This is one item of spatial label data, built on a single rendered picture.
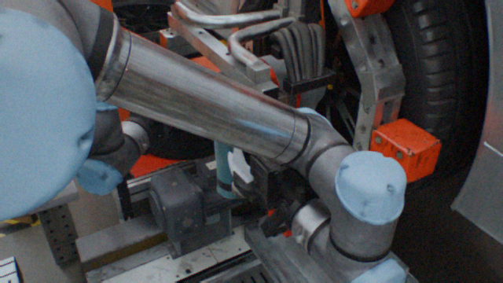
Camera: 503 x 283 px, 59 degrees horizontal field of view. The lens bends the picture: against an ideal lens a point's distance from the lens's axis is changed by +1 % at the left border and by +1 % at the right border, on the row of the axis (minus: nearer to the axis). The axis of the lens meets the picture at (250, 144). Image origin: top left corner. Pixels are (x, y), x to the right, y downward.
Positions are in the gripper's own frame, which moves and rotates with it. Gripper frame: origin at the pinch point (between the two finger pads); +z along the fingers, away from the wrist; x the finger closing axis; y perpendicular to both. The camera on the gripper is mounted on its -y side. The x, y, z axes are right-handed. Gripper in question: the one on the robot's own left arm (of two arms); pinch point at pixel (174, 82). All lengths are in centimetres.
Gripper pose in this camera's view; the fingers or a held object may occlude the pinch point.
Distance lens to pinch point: 105.9
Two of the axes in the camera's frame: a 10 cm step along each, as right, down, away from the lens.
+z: 2.7, -5.5, 7.9
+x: 9.6, 1.6, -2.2
